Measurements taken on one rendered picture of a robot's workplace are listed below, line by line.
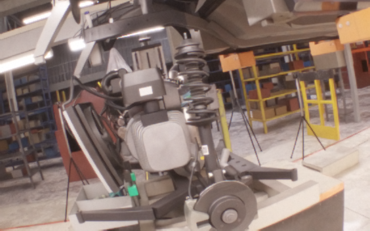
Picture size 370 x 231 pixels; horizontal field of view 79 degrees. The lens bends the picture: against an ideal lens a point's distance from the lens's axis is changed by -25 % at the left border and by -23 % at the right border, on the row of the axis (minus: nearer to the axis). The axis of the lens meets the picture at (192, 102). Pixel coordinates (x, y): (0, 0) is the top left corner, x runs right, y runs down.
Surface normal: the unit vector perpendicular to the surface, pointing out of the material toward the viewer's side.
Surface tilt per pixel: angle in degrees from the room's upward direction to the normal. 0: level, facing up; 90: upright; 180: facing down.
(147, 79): 79
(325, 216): 90
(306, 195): 90
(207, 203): 90
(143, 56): 90
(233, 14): 103
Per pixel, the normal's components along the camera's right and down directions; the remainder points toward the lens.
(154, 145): 0.22, 0.01
